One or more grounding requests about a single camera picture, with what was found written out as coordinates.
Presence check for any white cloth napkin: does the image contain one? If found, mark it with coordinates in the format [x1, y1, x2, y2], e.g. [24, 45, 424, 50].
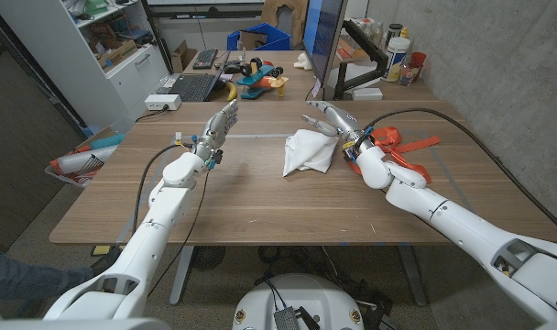
[281, 128, 340, 178]

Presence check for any round black floor fan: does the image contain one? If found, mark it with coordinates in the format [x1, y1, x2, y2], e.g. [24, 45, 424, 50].
[191, 246, 226, 271]

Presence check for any small white figure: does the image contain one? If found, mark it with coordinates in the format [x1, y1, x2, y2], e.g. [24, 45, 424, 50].
[294, 52, 314, 72]

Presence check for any whiteboard with black frame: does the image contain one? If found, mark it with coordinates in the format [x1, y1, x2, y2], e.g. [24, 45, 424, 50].
[143, 0, 266, 20]

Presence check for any red plastic cup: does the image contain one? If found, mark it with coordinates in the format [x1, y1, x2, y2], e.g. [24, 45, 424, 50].
[399, 50, 428, 87]

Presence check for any teal orange toy plane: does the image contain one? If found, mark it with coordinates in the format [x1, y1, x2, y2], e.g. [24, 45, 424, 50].
[235, 57, 289, 100]

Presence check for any dark lidded jar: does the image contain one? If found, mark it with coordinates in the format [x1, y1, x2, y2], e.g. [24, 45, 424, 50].
[386, 22, 404, 47]

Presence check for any cardboard piece in bin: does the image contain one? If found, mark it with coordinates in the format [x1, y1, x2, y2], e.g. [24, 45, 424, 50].
[238, 29, 268, 50]

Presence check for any blue plastic bin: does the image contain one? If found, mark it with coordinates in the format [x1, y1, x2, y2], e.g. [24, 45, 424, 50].
[226, 21, 292, 51]

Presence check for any white labelled wipes canister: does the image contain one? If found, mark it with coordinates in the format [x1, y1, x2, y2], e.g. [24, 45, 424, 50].
[382, 36, 411, 83]

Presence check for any white power outlet box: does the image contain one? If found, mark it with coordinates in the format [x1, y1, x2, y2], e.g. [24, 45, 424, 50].
[144, 93, 182, 112]

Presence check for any cardboard box with items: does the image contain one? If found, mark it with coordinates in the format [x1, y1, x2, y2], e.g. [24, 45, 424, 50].
[97, 39, 138, 70]

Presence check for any teal foam roll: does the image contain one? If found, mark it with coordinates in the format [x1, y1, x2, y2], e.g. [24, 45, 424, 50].
[89, 132, 126, 150]

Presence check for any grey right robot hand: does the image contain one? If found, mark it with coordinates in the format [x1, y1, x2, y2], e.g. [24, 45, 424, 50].
[302, 100, 370, 149]

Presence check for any black keyboard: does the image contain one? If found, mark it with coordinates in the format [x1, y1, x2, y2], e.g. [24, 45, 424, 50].
[191, 48, 219, 71]

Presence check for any black shoe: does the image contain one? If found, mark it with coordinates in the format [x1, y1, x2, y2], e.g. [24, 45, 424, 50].
[90, 247, 123, 276]

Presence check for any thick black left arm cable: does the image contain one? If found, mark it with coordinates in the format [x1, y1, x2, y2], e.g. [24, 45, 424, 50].
[131, 142, 195, 235]

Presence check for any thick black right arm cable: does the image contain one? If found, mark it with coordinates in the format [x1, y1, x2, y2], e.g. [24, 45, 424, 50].
[354, 106, 557, 240]

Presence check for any brown cardboard sheet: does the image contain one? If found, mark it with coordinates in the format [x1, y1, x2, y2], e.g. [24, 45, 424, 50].
[261, 0, 310, 36]

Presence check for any bubble wrap roll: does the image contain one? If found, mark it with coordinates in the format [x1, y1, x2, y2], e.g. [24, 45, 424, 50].
[58, 145, 119, 175]

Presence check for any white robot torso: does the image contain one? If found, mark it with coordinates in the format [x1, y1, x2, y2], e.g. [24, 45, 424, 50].
[231, 273, 366, 330]

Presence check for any grey table leg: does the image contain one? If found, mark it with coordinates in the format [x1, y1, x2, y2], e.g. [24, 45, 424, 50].
[169, 246, 195, 306]
[397, 245, 429, 307]

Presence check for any black laptop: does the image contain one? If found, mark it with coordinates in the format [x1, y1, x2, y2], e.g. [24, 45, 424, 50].
[166, 49, 234, 103]

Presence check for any black computer monitor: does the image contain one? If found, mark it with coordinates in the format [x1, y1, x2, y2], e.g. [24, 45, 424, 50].
[302, 0, 348, 89]

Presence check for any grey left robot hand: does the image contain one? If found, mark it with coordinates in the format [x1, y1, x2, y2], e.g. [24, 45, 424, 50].
[194, 99, 240, 160]

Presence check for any small flat white box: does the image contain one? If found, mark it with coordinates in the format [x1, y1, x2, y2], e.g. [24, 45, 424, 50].
[351, 87, 384, 102]

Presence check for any red ribbon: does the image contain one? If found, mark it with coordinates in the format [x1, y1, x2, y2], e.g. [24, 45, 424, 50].
[349, 126, 443, 184]

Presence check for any small open cardboard box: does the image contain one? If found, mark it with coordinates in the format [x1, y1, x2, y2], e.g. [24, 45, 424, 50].
[170, 39, 198, 73]

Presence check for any person's leg in jeans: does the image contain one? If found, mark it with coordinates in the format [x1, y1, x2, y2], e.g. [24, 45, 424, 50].
[0, 250, 94, 317]

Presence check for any white shelf cabinet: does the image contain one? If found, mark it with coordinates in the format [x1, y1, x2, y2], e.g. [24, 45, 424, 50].
[0, 0, 169, 132]

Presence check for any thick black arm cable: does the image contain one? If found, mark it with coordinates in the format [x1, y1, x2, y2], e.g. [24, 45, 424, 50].
[354, 106, 557, 240]
[131, 142, 195, 235]

